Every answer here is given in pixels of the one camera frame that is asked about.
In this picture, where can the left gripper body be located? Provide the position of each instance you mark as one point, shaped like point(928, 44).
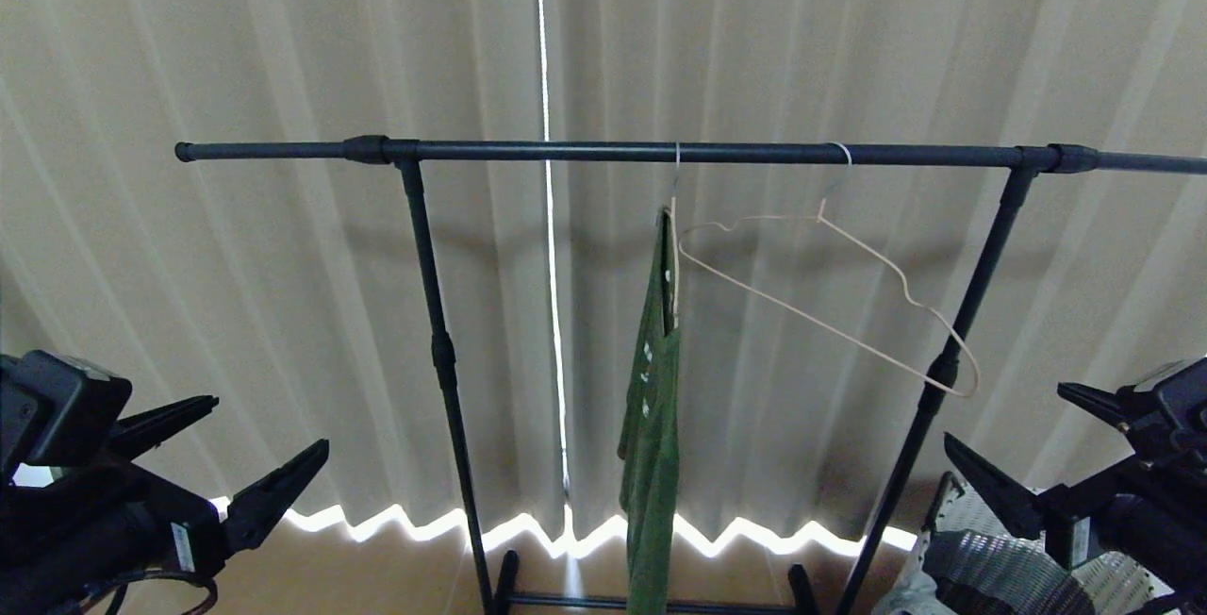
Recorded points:
point(94, 530)

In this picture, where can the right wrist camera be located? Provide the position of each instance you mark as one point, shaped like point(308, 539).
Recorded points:
point(1174, 403)

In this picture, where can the white laundry basket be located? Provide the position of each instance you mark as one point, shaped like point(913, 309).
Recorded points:
point(1000, 577)

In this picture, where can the pink clothes hanger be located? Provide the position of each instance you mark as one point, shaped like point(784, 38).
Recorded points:
point(674, 266)
point(819, 211)

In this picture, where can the beige curtain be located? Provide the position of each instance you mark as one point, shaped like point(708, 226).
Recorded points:
point(283, 49)

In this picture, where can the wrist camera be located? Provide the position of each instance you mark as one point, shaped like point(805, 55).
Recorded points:
point(1174, 403)
point(66, 407)

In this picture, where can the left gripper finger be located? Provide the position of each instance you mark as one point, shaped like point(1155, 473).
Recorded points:
point(273, 497)
point(156, 426)

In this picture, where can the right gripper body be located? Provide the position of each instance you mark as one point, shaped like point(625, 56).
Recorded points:
point(1150, 521)

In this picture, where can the green shirt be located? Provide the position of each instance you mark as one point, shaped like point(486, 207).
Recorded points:
point(651, 464)

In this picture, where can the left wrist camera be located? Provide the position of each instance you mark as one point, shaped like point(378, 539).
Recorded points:
point(66, 407)

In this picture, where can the black clothes rack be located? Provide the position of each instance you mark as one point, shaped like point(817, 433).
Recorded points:
point(566, 152)

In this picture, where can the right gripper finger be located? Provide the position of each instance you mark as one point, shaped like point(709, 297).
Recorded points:
point(1103, 407)
point(1004, 502)

